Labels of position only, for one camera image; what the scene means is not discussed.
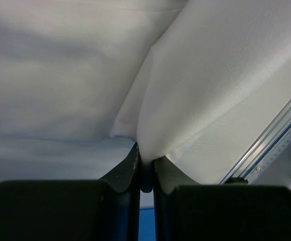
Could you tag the aluminium mounting rail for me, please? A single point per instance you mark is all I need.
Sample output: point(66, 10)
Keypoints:
point(270, 134)

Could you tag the blue plastic bin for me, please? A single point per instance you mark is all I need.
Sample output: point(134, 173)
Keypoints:
point(147, 225)

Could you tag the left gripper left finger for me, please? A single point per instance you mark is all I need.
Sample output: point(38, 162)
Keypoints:
point(104, 209)

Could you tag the white t-shirt with robot print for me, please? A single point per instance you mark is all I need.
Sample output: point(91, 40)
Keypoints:
point(159, 72)

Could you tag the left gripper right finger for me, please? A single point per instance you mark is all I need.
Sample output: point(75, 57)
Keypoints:
point(187, 210)

